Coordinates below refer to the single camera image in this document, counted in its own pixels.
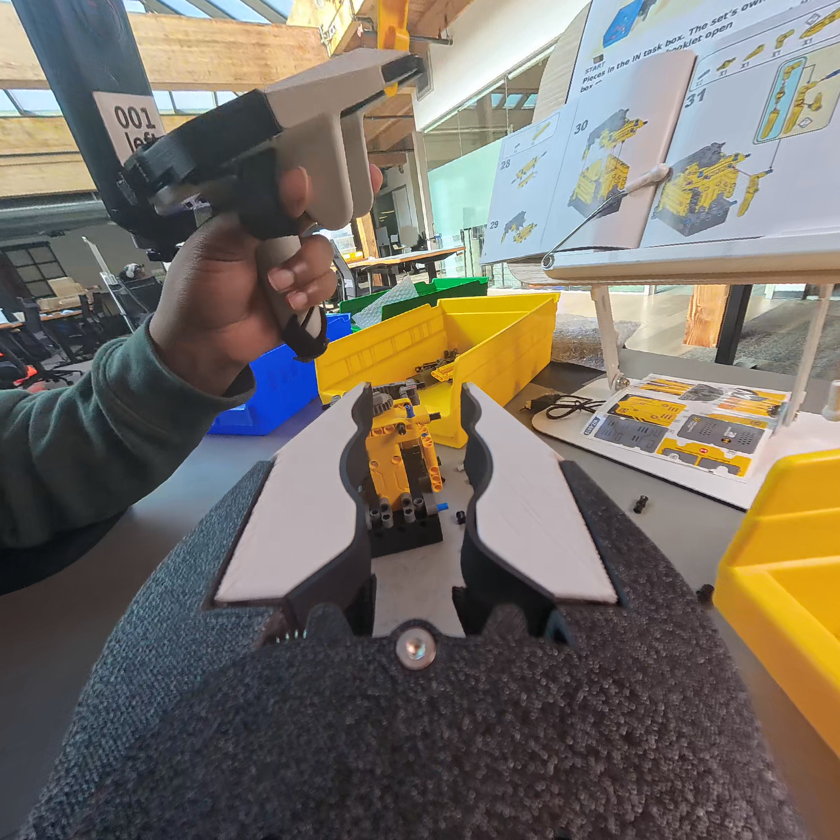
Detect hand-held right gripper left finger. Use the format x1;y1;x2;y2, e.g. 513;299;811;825
211;382;378;637

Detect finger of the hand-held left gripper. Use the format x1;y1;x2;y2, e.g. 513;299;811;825
264;48;426;130

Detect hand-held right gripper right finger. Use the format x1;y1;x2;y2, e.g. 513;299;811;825
458;382;621;645

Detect yellow black lego model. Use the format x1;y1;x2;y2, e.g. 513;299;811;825
360;381;455;559

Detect person's left forearm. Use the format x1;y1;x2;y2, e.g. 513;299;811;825
0;315;257;552

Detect heap of mixed lego beams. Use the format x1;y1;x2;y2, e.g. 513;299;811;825
402;350;460;395

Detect lego instruction booklet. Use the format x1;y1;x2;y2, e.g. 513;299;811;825
479;39;840;265

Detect person's left hand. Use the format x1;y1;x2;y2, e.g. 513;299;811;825
150;164;385;398

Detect yellow overhead fixture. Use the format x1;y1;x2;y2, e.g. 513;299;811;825
377;0;412;98

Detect blue plastic storage bin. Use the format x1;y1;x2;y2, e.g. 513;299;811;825
209;314;353;437

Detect yellow grey sticker sheet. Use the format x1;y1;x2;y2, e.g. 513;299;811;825
581;374;790;480

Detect grey bubble wrap sheet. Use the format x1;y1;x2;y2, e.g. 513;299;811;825
551;314;641;370

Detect yellow plastic storage bin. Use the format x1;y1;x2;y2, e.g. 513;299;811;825
315;292;560;449

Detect wooden office desk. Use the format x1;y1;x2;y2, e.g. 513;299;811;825
346;246;467;286

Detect clear bubble wrap sheet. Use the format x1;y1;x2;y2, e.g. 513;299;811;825
351;276;421;329

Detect green plastic storage bin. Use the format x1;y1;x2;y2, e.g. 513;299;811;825
339;277;490;322

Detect black office chair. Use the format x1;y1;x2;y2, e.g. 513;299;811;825
0;295;89;391

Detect yellow divided storage bin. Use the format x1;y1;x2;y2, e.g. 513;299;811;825
714;449;840;759

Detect printed task sheet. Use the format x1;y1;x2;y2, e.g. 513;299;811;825
581;0;840;99

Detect black cable with adapter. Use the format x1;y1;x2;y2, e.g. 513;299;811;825
521;392;608;421

